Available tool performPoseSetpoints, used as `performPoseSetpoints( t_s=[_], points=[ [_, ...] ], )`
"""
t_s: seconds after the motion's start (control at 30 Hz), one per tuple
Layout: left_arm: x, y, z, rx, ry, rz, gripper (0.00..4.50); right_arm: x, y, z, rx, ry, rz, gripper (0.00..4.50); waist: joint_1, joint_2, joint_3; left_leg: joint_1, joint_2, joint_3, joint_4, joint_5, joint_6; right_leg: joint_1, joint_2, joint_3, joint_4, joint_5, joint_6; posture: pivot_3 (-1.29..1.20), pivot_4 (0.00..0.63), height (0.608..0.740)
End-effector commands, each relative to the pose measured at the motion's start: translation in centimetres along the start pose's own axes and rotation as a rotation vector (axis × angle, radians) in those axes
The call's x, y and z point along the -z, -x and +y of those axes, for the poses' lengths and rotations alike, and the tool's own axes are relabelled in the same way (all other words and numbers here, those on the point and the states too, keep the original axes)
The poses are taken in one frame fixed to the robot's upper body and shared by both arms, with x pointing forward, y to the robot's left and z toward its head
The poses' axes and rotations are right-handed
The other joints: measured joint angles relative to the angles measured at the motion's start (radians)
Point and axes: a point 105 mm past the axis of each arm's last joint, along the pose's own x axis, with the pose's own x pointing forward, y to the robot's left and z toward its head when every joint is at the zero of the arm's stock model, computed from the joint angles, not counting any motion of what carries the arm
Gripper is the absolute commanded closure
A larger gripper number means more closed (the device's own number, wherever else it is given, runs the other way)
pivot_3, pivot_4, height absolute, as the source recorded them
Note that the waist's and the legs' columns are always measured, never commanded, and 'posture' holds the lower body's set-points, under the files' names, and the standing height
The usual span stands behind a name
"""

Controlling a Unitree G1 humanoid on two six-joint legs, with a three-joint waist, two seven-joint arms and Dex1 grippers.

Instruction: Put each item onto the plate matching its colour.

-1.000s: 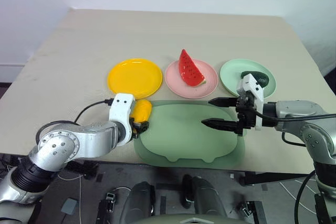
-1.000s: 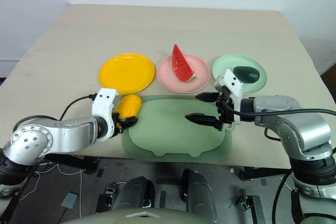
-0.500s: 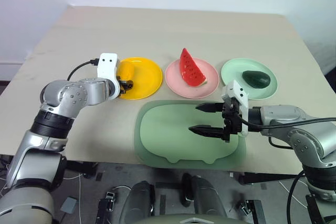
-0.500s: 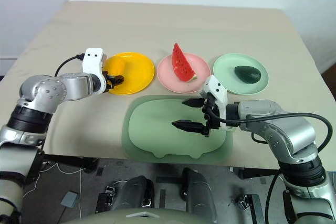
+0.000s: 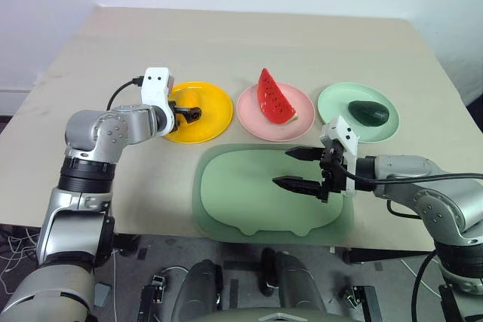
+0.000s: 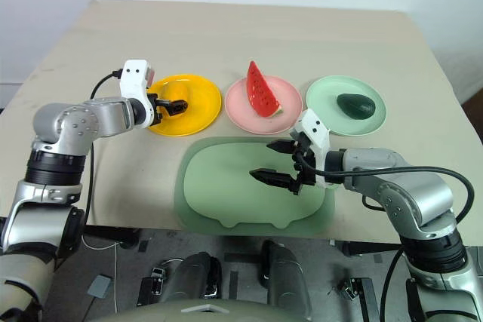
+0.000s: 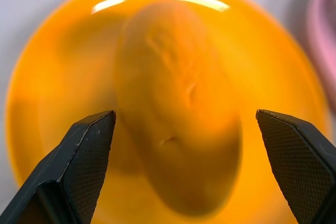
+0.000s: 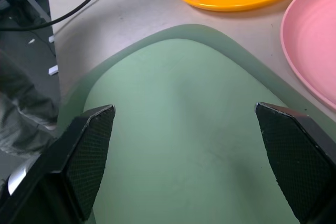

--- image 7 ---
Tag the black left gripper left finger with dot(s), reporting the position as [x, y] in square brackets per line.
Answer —
[76, 166]

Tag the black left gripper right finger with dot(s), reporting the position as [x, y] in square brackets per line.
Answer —
[302, 161]

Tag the yellow potato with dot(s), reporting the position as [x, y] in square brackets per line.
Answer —
[170, 98]

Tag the yellow round plate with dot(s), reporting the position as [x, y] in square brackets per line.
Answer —
[267, 77]

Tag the pink round plate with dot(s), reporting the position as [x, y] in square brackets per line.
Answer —
[324, 32]

